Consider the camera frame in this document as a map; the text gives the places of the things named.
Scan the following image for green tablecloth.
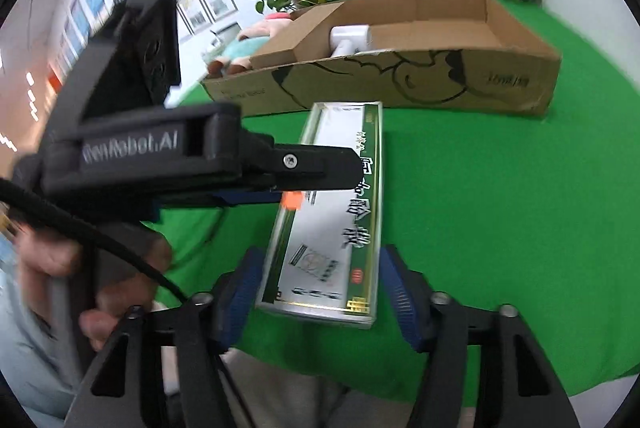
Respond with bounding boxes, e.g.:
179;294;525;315
140;0;640;409

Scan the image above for brown cardboard box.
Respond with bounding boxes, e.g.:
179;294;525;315
200;0;562;119

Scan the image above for thick black cable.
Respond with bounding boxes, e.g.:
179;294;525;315
0;179;195;305

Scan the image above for white kettle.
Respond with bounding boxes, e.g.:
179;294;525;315
327;24;374;58

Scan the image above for person's left hand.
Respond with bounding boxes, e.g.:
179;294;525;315
19;227;174;351

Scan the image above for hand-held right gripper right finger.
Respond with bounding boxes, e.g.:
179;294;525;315
381;244;582;428

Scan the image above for pink plush toy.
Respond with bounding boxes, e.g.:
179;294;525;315
207;12;294;79

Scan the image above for long green white box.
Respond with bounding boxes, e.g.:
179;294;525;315
255;102;385;330

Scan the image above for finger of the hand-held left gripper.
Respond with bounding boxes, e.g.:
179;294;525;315
272;142;364;192
156;189;287;210

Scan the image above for grey office device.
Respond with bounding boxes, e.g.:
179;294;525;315
202;22;241;59

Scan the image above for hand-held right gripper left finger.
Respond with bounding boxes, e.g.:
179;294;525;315
62;246;268;428

